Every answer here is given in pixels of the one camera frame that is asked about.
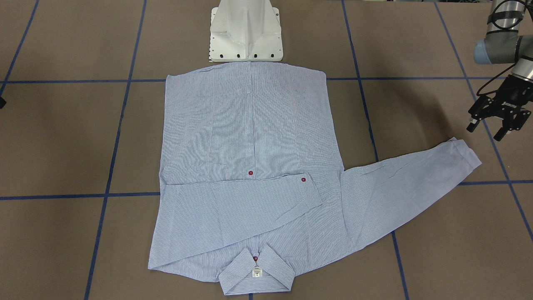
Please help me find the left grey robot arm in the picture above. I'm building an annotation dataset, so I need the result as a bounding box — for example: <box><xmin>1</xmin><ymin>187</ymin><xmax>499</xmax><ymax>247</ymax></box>
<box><xmin>467</xmin><ymin>0</ymin><xmax>533</xmax><ymax>142</ymax></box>

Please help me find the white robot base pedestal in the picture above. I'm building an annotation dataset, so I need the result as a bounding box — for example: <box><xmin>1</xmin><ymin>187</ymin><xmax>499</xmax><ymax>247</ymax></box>
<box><xmin>208</xmin><ymin>0</ymin><xmax>284</xmax><ymax>63</ymax></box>

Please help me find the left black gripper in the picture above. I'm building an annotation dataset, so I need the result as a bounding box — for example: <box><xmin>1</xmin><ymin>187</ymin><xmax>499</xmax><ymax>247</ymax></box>
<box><xmin>466</xmin><ymin>75</ymin><xmax>533</xmax><ymax>142</ymax></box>

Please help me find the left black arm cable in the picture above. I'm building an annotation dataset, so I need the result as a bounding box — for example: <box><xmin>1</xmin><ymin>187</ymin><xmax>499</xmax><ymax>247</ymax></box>
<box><xmin>476</xmin><ymin>62</ymin><xmax>517</xmax><ymax>97</ymax></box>

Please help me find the blue striped button shirt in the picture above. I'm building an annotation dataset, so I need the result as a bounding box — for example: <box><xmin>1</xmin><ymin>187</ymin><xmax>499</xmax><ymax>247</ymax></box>
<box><xmin>148</xmin><ymin>62</ymin><xmax>481</xmax><ymax>295</ymax></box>

